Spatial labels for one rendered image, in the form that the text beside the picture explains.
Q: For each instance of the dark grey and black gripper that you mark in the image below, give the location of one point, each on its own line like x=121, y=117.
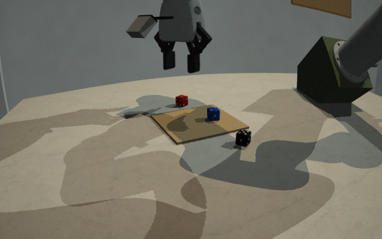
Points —
x=188, y=20

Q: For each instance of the red die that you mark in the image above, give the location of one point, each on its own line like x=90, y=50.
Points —
x=181, y=100

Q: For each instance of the blue die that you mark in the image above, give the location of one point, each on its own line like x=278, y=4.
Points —
x=213, y=113

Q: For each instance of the tan flat mat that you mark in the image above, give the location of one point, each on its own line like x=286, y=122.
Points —
x=192, y=124

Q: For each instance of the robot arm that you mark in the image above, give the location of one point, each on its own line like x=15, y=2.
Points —
x=352, y=57

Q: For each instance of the black die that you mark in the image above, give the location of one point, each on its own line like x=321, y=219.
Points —
x=243, y=138

